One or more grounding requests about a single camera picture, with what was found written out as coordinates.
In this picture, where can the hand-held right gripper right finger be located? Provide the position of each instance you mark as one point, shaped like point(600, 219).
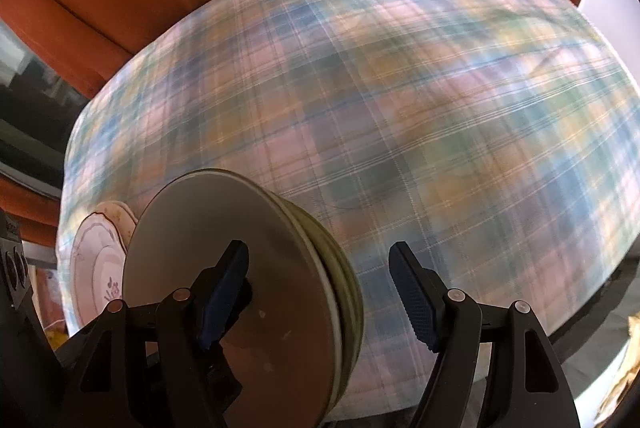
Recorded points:
point(415, 303)

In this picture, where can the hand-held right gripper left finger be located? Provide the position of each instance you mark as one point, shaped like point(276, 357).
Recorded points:
point(220, 303)

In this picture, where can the red-rimmed white plate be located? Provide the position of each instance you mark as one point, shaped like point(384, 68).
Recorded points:
point(92, 258)

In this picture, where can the scalloped yellow floral plate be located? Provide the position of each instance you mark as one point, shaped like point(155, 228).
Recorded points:
point(122, 213)

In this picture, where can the glass sliding door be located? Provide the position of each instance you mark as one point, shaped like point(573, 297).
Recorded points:
point(30, 117)

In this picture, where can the plaid tablecloth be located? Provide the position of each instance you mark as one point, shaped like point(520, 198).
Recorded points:
point(400, 132)

